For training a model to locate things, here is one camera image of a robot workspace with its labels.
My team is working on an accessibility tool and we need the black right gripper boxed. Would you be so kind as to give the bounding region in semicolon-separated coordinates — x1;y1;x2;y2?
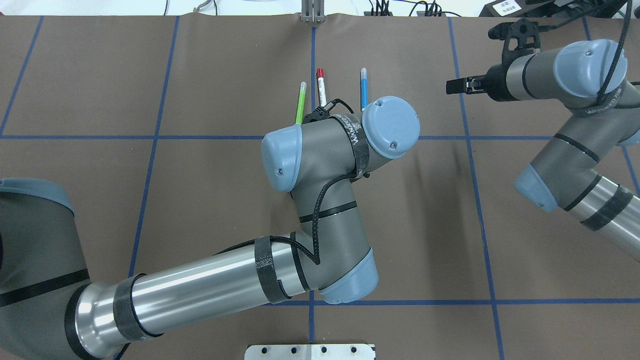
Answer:
446;64;515;101

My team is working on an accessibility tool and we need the blue marker pen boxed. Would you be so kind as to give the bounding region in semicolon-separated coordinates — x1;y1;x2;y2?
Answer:
359;67;369;112

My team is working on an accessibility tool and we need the red capped white marker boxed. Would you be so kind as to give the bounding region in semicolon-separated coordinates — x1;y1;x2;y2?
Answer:
315;67;328;107

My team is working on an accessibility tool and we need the green highlighter pen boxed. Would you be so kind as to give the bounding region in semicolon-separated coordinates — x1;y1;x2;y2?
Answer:
295;81;307;125

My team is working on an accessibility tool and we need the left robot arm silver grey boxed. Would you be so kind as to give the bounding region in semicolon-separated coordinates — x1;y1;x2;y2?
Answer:
1;96;421;360

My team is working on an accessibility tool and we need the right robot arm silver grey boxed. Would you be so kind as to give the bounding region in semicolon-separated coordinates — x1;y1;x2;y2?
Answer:
445;39;640;260

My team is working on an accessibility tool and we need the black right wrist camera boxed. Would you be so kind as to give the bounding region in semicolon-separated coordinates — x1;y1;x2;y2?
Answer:
487;18;541;57

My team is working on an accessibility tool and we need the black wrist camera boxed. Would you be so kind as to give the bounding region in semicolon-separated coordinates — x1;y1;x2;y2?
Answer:
302;104;334;125
487;18;541;57

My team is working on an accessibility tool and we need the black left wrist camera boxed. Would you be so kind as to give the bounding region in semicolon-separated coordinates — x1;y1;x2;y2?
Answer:
302;104;334;125

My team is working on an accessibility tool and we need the aluminium frame post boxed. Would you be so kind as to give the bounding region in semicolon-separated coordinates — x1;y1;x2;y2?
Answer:
300;0;326;23

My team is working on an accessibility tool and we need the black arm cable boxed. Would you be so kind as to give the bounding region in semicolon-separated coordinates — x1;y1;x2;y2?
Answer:
215;98;366;266

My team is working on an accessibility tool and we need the white central pedestal column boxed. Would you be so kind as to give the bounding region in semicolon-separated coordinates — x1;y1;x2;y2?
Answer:
244;343;377;360

